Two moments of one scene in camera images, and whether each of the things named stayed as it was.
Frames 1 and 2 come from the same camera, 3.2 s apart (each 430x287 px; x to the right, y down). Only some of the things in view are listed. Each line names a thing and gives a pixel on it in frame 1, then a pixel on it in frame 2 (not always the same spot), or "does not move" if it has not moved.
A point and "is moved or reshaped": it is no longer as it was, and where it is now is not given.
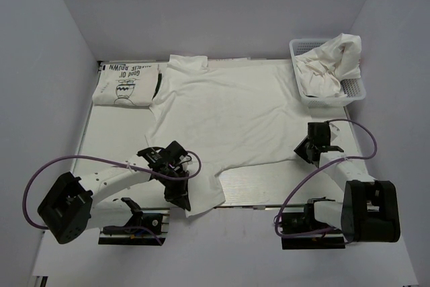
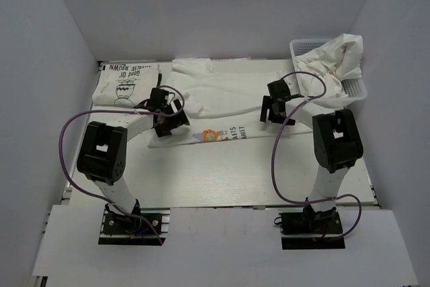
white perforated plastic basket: (355, 89) does not move
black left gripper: (179, 195) to (177, 121)
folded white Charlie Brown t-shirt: (126, 84) does not move
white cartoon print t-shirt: (223, 116) is moved or reshaped
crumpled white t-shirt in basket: (322, 70) does not move
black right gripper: (300, 150) to (268, 104)
